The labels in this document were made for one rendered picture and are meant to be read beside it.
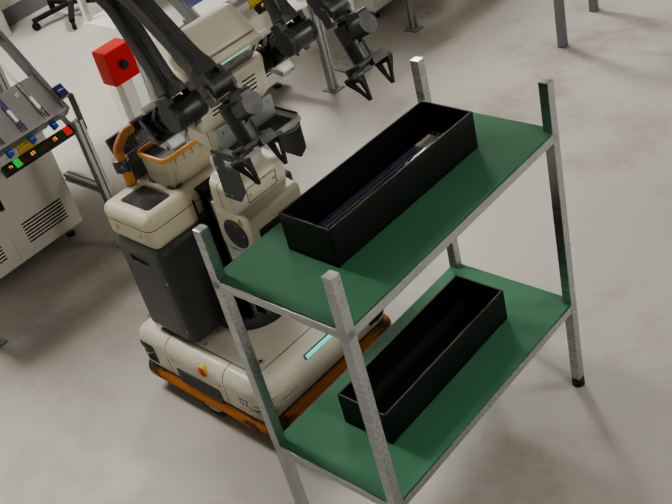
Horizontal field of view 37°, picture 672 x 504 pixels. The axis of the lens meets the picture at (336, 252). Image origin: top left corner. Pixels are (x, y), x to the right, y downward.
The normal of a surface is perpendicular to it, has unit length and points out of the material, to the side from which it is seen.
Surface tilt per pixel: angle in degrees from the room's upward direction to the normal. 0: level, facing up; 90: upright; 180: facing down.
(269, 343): 0
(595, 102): 0
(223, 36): 42
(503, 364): 0
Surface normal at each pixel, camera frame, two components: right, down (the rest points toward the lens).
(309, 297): -0.22, -0.79
